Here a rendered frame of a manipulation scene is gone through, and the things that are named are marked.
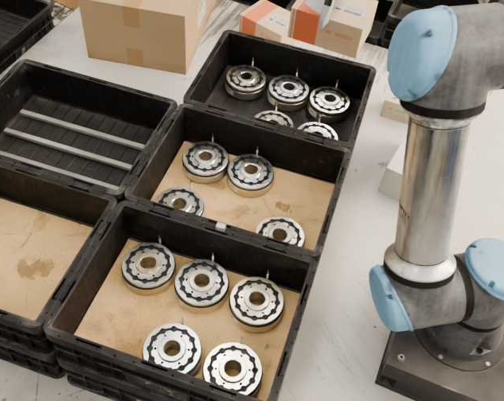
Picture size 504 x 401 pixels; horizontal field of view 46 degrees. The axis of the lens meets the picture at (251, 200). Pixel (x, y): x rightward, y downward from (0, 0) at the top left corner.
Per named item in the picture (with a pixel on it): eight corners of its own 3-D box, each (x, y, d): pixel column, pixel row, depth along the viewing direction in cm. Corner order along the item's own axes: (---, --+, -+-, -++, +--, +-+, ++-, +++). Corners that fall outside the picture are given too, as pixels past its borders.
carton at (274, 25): (300, 38, 188) (303, 18, 182) (279, 56, 182) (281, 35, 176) (260, 18, 193) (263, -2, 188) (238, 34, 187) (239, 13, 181)
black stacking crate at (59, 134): (180, 138, 141) (179, 103, 132) (126, 232, 123) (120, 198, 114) (33, 96, 147) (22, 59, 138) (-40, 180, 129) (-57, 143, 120)
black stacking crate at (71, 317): (309, 292, 117) (318, 261, 108) (265, 437, 99) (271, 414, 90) (126, 234, 123) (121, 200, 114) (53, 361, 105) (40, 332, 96)
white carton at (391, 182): (405, 144, 161) (415, 120, 154) (447, 162, 158) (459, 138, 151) (377, 190, 150) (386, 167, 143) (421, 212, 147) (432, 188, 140)
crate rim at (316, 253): (350, 157, 128) (353, 149, 126) (318, 266, 110) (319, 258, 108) (180, 109, 134) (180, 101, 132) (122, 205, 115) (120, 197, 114)
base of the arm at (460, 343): (510, 316, 117) (530, 291, 109) (483, 376, 109) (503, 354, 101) (439, 278, 122) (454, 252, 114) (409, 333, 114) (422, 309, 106)
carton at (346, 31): (370, 29, 135) (378, 1, 129) (355, 59, 127) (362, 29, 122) (306, 9, 138) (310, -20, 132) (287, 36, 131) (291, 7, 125)
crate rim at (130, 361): (318, 266, 110) (319, 258, 108) (271, 419, 91) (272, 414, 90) (122, 205, 115) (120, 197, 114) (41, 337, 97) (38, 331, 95)
